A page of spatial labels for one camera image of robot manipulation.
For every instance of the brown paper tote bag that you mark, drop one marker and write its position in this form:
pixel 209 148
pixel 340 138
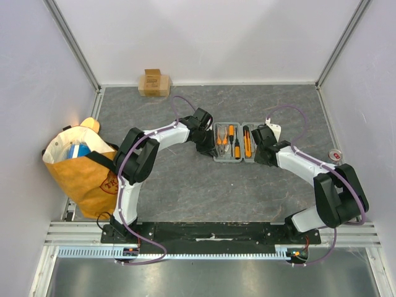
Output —
pixel 92 186

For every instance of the orange pliers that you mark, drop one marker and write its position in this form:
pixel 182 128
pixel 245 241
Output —
pixel 222 141

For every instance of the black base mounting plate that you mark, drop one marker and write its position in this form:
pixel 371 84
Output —
pixel 193 232

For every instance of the blue box in bag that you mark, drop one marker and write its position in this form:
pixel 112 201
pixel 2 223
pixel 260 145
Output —
pixel 78 150

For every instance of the white slotted cable duct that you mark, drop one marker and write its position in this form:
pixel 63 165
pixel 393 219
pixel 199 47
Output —
pixel 143 253

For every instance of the orange black screwdriver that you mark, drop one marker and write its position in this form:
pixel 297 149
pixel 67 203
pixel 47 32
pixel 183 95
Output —
pixel 237 152
pixel 231 133

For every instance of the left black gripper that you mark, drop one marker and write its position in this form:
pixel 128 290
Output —
pixel 208 149

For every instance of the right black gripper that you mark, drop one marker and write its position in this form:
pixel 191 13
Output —
pixel 263 156

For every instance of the grey plastic tool case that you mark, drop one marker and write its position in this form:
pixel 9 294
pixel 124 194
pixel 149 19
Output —
pixel 234 142

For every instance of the tan wooden object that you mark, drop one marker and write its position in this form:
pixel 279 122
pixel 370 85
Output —
pixel 91 123

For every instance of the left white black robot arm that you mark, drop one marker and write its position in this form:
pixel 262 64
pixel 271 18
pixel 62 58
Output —
pixel 136 157

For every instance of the small cardboard box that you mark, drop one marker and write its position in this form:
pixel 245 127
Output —
pixel 154 84

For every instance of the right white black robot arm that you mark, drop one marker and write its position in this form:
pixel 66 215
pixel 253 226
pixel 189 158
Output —
pixel 338 194

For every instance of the aluminium frame rail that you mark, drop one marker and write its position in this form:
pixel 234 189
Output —
pixel 87 233

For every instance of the orange utility knife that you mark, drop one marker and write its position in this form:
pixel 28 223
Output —
pixel 247 142

